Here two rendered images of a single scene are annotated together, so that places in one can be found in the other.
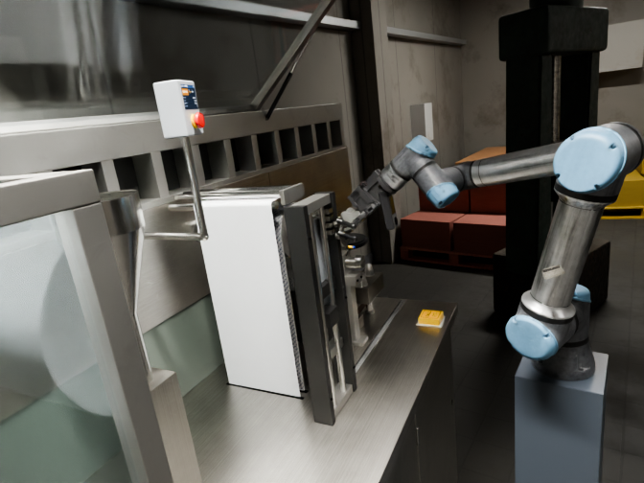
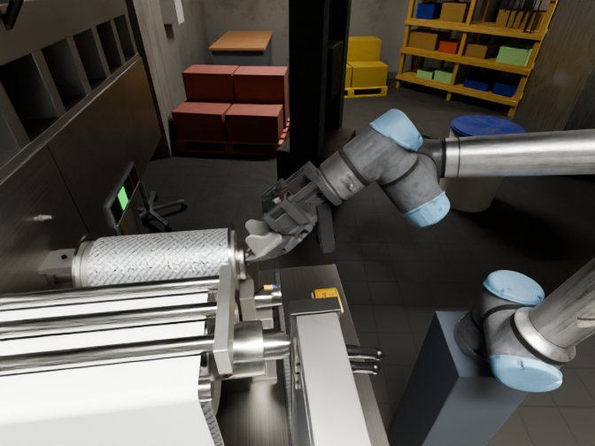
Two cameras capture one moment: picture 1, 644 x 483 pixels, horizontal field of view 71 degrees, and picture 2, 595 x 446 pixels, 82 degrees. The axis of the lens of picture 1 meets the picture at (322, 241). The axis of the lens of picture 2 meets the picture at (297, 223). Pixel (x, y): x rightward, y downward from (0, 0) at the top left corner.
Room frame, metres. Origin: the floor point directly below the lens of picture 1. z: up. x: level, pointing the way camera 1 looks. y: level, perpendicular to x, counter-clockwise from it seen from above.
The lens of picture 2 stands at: (0.90, 0.12, 1.71)
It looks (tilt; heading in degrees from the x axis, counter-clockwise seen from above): 37 degrees down; 325
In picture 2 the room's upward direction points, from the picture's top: straight up
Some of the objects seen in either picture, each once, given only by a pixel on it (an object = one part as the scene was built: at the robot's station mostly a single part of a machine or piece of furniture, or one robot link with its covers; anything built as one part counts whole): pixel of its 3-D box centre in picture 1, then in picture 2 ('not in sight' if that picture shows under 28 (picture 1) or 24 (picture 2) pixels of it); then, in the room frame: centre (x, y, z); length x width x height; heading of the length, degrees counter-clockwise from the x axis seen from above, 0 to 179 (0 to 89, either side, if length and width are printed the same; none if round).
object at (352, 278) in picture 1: (353, 298); (261, 334); (1.32, -0.07, 1.05); 0.06 x 0.05 x 0.31; 62
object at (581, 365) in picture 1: (563, 348); (490, 330); (1.06, -0.60, 0.95); 0.15 x 0.15 x 0.10
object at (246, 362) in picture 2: not in sight; (238, 349); (1.14, 0.04, 1.33); 0.06 x 0.06 x 0.06; 62
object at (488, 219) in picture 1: (468, 219); (234, 108); (4.55, -1.54, 0.37); 1.27 x 0.91 x 0.75; 54
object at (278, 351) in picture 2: not in sight; (288, 343); (1.11, -0.01, 1.33); 0.06 x 0.03 x 0.03; 62
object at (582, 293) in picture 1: (563, 309); (507, 303); (1.05, -0.59, 1.07); 0.13 x 0.12 x 0.14; 129
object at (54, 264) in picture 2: not in sight; (62, 260); (1.51, 0.21, 1.28); 0.06 x 0.05 x 0.02; 62
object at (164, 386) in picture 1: (141, 373); not in sight; (0.78, 0.38, 1.18); 0.14 x 0.14 x 0.57
